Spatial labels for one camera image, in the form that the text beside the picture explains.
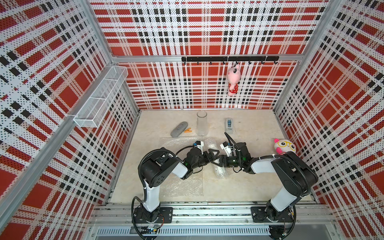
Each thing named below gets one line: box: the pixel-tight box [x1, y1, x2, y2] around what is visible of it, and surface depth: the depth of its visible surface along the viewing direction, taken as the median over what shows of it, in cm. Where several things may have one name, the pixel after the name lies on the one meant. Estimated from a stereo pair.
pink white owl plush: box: [274, 138, 297, 155], surface depth 93 cm
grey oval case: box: [170, 121, 189, 138], surface depth 108 cm
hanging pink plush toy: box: [226, 63, 241, 96], surface depth 95 cm
